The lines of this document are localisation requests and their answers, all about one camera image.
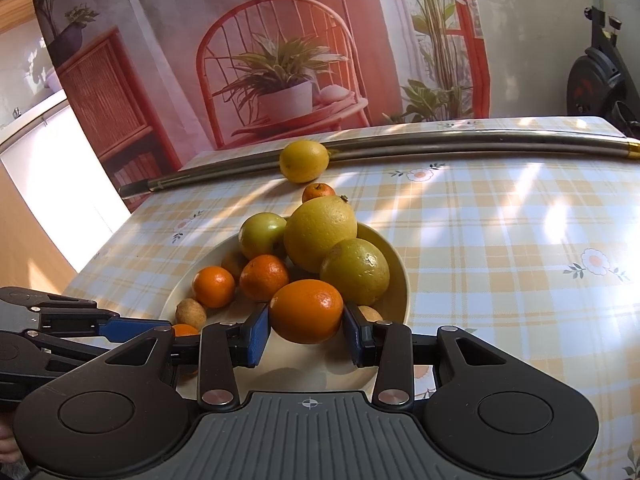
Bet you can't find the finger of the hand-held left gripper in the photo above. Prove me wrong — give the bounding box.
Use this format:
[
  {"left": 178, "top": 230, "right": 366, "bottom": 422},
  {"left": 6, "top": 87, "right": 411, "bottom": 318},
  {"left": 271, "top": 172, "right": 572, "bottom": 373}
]
[
  {"left": 0, "top": 332, "right": 111, "bottom": 402},
  {"left": 42, "top": 299, "right": 172, "bottom": 342}
]

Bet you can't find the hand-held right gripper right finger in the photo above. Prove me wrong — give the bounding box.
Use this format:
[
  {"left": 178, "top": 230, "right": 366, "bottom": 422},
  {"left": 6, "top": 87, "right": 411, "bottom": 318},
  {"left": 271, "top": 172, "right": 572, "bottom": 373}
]
[{"left": 344, "top": 302, "right": 522, "bottom": 409}]

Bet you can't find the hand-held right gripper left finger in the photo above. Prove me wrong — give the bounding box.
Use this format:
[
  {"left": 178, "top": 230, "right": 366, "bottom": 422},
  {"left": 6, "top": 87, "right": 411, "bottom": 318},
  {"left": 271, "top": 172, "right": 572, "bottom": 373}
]
[{"left": 95, "top": 303, "right": 271, "bottom": 413}]

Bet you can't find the cream bowl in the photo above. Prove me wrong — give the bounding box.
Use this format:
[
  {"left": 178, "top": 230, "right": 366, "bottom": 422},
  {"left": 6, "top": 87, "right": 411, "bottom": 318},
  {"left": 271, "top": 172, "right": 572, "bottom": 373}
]
[{"left": 161, "top": 220, "right": 411, "bottom": 392}]

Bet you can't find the green apple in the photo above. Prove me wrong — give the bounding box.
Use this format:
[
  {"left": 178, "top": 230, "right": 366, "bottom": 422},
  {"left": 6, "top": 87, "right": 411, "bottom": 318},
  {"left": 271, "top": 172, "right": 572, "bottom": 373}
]
[{"left": 238, "top": 212, "right": 288, "bottom": 261}]

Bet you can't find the yellow lemon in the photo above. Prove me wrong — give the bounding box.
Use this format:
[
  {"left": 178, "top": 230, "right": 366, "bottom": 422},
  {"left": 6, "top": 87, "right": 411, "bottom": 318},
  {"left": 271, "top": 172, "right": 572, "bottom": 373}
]
[
  {"left": 279, "top": 140, "right": 331, "bottom": 184},
  {"left": 283, "top": 195, "right": 359, "bottom": 273}
]

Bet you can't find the greenish yellow orange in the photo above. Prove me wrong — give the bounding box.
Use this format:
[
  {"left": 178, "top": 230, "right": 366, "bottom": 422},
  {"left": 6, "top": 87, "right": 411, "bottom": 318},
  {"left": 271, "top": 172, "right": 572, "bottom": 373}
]
[{"left": 320, "top": 238, "right": 391, "bottom": 307}]

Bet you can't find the white cabinet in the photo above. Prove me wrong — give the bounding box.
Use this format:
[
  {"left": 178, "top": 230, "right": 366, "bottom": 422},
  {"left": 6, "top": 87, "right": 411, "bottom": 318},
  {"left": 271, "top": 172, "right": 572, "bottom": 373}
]
[{"left": 0, "top": 90, "right": 118, "bottom": 273}]

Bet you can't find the plaid floral tablecloth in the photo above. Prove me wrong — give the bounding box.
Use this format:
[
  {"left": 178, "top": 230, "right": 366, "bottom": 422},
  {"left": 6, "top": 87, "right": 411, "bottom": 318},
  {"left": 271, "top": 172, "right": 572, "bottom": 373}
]
[{"left": 60, "top": 116, "right": 640, "bottom": 480}]

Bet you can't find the long metal pole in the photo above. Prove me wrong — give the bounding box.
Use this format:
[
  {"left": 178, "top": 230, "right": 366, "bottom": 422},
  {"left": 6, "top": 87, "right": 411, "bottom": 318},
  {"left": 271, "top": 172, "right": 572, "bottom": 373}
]
[{"left": 119, "top": 130, "right": 640, "bottom": 198}]

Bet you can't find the black exercise bike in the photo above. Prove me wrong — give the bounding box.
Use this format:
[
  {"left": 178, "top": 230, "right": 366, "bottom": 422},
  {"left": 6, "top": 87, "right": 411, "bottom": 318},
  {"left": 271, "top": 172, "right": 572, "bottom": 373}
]
[{"left": 550, "top": 0, "right": 640, "bottom": 141}]

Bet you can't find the printed wall cloth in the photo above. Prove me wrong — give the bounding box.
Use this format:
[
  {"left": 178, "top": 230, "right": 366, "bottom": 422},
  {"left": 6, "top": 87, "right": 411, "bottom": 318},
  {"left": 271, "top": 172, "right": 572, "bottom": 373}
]
[{"left": 25, "top": 0, "right": 493, "bottom": 213}]

